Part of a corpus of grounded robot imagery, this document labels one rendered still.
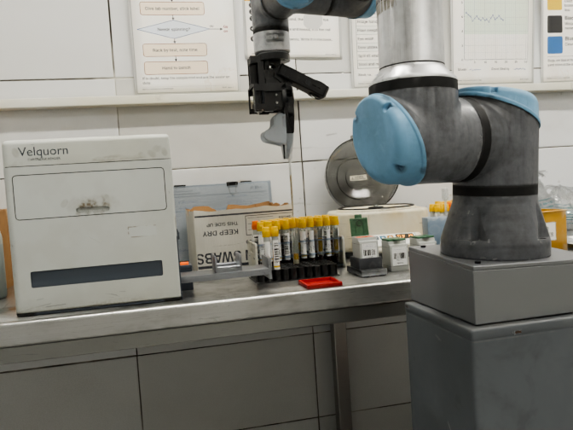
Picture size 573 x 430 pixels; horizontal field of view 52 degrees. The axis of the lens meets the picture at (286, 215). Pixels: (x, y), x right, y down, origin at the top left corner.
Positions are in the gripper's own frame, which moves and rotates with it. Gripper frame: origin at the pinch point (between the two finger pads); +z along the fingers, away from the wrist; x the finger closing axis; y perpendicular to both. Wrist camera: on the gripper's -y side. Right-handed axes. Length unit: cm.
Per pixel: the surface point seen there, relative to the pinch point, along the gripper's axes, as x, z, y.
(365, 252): 7.6, 21.5, -12.6
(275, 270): 3.8, 23.7, 5.4
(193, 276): 11.5, 22.2, 22.3
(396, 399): -51, 76, -42
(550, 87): -47, -19, -100
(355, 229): 2.7, 16.9, -12.5
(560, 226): 8, 20, -58
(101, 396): -52, 62, 46
